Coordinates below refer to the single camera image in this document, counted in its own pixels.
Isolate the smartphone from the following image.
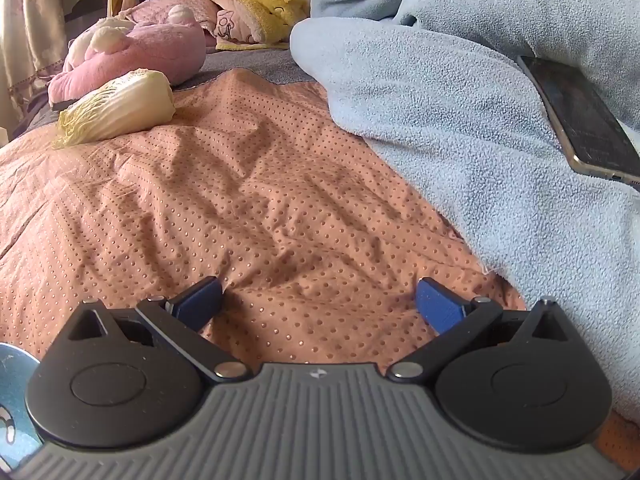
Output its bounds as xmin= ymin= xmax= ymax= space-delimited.
xmin=516 ymin=55 xmax=640 ymax=179

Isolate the napa cabbage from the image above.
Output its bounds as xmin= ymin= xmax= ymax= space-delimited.
xmin=52 ymin=69 xmax=177 ymax=150

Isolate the orange dotted bedspread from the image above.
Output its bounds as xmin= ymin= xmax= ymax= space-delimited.
xmin=0 ymin=67 xmax=640 ymax=461

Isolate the light blue fleece blanket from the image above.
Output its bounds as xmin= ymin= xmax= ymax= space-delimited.
xmin=289 ymin=0 xmax=640 ymax=426

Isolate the blue cartoon plate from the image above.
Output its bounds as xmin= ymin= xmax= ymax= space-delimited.
xmin=0 ymin=342 xmax=44 ymax=467

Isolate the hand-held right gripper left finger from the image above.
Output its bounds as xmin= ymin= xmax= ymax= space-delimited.
xmin=67 ymin=276 xmax=253 ymax=386

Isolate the yellow plush garment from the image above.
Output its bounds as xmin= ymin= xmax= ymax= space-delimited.
xmin=199 ymin=0 xmax=308 ymax=52

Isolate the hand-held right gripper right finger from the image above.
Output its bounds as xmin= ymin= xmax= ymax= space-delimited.
xmin=387 ymin=276 xmax=572 ymax=387

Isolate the floral curtain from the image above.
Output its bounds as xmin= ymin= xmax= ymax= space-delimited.
xmin=0 ymin=0 xmax=68 ymax=107

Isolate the pink plush toy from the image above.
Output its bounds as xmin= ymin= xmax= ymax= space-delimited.
xmin=48 ymin=4 xmax=207 ymax=107

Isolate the pink pillow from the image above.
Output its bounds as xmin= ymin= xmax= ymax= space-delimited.
xmin=120 ymin=0 xmax=221 ymax=41

